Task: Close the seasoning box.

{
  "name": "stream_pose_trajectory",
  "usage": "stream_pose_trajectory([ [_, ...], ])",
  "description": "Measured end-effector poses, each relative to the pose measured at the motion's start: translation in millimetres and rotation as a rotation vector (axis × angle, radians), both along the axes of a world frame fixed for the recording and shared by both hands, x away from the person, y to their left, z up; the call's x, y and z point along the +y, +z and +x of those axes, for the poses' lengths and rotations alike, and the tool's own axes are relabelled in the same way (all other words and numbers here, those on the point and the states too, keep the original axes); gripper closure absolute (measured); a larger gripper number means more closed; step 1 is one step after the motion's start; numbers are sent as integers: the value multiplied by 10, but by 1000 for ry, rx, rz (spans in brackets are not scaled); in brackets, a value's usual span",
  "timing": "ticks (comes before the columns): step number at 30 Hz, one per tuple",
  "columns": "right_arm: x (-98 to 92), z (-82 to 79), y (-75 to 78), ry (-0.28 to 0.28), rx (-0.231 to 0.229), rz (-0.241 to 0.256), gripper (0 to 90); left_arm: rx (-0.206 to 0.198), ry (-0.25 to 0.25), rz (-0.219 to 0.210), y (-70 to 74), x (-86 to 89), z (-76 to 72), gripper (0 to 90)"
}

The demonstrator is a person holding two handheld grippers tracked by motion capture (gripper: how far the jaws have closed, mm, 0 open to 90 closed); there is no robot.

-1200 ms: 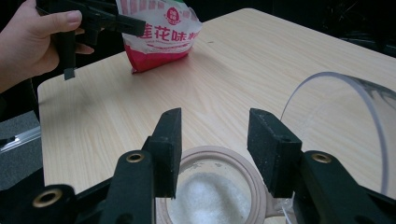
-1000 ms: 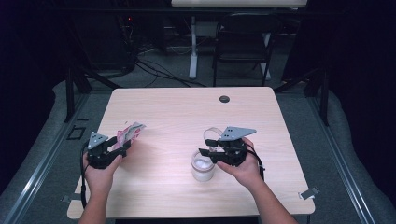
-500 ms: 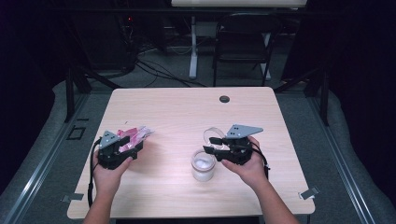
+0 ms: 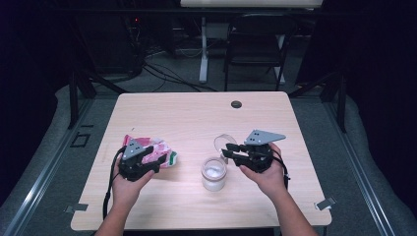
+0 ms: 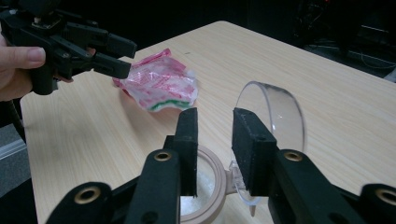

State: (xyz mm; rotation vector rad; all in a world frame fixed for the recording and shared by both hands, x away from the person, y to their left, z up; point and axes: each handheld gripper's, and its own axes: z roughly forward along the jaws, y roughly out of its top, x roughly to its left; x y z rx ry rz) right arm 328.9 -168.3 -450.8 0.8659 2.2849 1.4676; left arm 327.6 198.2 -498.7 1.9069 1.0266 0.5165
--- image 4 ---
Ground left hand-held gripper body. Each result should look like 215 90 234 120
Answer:
117 139 155 183

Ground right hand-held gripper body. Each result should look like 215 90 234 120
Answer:
241 129 287 174

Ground red and white seasoning bag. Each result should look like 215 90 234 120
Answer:
122 134 179 170

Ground person's left hand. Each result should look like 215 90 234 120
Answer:
110 169 156 211

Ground person's right hand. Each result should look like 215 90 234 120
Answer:
238 143 290 202

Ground grey tape piece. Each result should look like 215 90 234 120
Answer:
64 203 89 214
314 196 337 211

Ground black metal stand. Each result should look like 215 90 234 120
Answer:
288 69 349 134
67 69 130 131

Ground white desk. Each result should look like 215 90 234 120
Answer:
179 0 326 85

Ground black folding chair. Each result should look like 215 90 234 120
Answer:
223 13 298 92

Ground dark computer case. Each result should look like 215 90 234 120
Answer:
82 12 146 75

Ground right hand-held gripper black cable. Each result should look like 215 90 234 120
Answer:
271 153 292 192

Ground hand-held gripper black cable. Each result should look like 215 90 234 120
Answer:
271 153 292 192
101 147 128 221

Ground left hand-held gripper black cable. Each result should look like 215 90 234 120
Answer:
101 147 128 221

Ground black floor cables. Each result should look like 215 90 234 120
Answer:
141 61 218 93

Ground aluminium floor rail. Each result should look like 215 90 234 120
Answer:
0 97 96 236
323 97 398 236

